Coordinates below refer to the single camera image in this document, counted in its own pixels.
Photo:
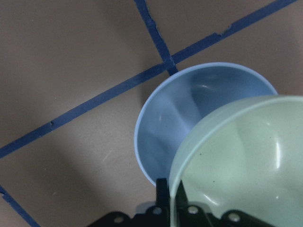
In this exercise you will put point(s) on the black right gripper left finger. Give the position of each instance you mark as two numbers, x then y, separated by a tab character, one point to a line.
162	194

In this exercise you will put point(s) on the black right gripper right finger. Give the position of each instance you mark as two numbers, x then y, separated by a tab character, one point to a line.
181	199

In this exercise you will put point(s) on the green bowl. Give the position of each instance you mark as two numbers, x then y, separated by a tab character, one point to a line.
248	156

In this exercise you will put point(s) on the blue bowl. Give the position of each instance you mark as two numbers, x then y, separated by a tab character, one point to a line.
180	102

